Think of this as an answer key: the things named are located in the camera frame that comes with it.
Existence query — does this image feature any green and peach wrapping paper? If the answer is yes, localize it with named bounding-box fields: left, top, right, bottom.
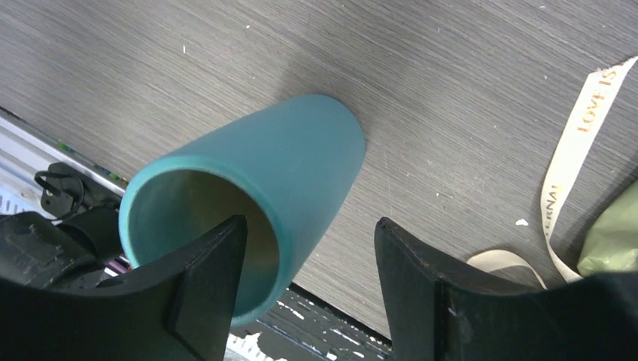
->
left=577, top=183, right=637, bottom=277

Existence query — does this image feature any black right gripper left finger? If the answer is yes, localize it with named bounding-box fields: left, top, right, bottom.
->
left=1, top=216, right=248, bottom=360

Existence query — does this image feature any aluminium frame rail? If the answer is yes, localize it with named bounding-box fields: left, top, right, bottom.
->
left=1, top=108, right=126, bottom=221

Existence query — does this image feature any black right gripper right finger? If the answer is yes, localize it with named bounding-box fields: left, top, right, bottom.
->
left=374, top=217, right=637, bottom=360

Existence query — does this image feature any teal cylindrical vase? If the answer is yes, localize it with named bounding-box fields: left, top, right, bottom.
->
left=119, top=94, right=366, bottom=326

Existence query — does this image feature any cream printed ribbon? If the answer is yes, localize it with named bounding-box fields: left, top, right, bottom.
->
left=466, top=56, right=638, bottom=290

